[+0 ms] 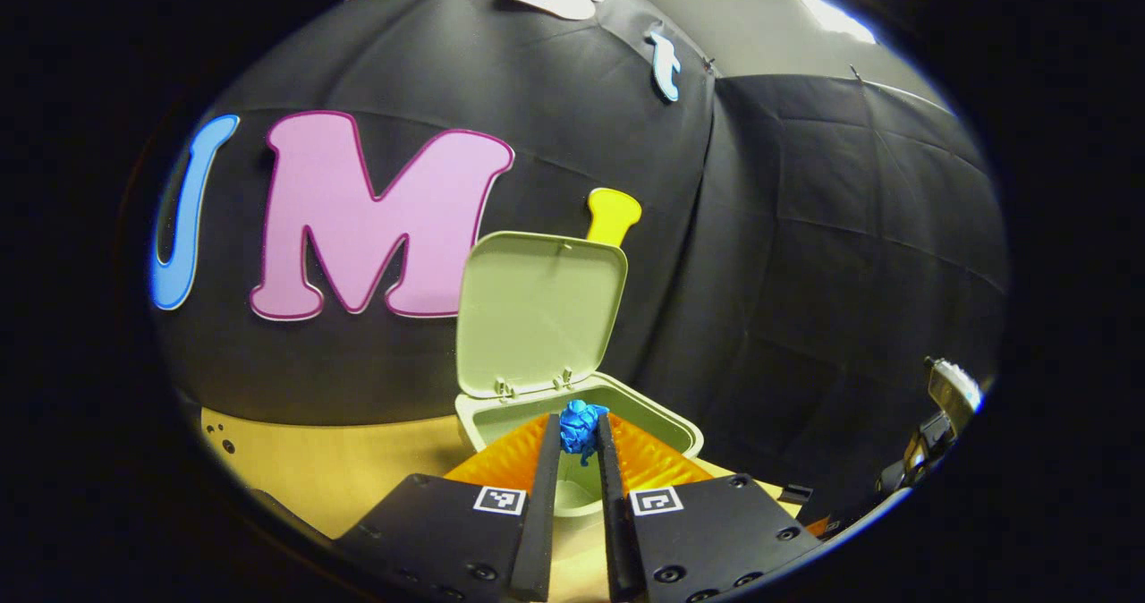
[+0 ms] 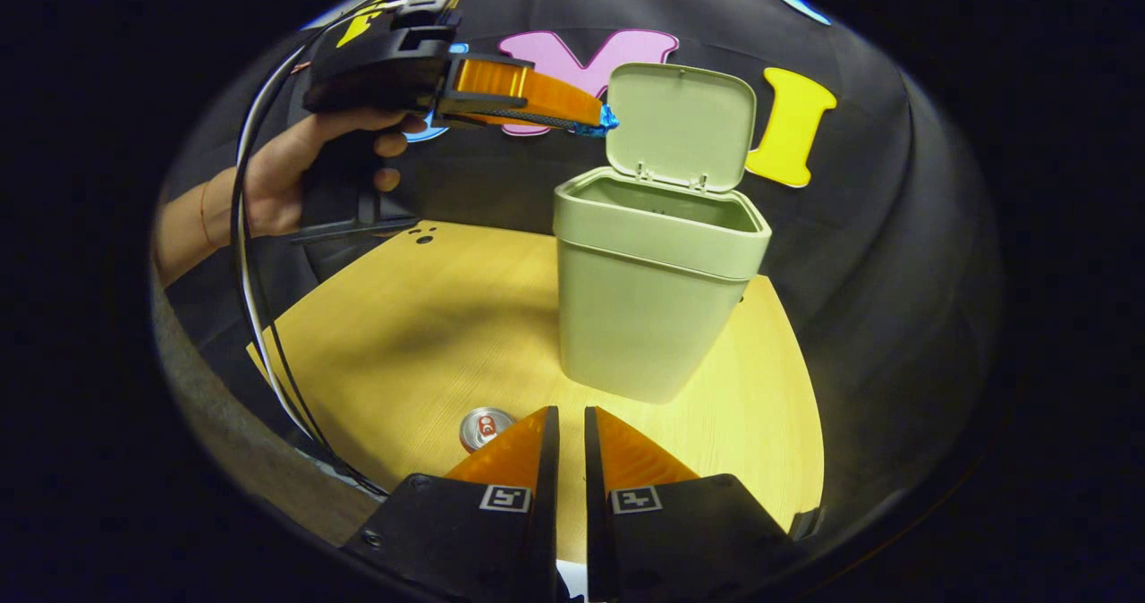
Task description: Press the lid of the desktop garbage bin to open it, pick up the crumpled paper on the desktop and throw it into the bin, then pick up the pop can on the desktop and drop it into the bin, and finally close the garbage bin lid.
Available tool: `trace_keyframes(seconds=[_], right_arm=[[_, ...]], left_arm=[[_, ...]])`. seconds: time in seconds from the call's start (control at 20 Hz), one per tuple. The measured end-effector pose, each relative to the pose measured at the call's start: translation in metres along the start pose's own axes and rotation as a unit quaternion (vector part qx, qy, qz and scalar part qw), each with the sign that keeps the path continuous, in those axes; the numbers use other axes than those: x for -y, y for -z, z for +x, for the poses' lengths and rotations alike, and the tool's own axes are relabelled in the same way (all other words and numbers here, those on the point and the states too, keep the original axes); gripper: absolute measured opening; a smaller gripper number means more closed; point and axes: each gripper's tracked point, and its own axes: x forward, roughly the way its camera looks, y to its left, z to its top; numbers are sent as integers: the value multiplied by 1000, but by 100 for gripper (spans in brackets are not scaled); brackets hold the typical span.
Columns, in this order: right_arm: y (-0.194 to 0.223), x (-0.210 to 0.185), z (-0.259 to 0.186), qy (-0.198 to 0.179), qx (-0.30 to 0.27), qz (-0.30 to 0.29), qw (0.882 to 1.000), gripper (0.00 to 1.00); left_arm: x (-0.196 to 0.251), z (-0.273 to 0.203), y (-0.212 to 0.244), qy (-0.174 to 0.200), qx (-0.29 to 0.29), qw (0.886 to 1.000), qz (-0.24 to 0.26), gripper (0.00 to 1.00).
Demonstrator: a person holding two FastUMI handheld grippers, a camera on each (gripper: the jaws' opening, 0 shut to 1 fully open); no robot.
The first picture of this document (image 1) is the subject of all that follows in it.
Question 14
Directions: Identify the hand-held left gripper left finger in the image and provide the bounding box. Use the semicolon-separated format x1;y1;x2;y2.
334;412;564;603

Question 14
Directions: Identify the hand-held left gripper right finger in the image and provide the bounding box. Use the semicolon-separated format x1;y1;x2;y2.
596;412;824;603

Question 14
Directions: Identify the blue paper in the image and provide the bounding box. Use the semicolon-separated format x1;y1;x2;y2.
559;399;610;467

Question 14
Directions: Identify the pale green desktop garbage bin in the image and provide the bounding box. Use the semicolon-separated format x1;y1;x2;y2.
454;231;705;519

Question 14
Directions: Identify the wooden desktop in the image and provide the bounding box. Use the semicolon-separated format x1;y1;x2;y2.
200;406;806;603

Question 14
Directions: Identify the black backdrop cloth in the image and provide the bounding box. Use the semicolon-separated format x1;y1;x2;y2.
148;0;1012;514

